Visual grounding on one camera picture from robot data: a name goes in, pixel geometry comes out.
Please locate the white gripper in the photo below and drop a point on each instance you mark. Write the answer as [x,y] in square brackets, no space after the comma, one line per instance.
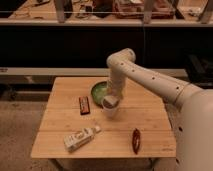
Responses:
[113,96]

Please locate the green ceramic bowl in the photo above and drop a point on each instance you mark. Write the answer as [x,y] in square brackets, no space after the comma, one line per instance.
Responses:
[98,91]

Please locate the wooden background shelf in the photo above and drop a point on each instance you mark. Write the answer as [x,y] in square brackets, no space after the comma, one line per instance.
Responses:
[109,13]

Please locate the white milk carton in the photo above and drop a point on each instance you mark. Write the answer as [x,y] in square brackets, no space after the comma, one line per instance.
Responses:
[76,140]

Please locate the brown chocolate bar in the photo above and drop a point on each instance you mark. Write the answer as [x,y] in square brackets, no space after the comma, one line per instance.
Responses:
[84,105]

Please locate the wooden table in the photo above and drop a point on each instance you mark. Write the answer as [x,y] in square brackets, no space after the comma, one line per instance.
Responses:
[140,109]

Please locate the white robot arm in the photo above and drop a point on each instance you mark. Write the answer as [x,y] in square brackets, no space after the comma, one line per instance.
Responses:
[194,148]

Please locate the translucent plastic cup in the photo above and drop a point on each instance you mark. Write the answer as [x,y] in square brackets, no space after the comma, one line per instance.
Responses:
[109,109]

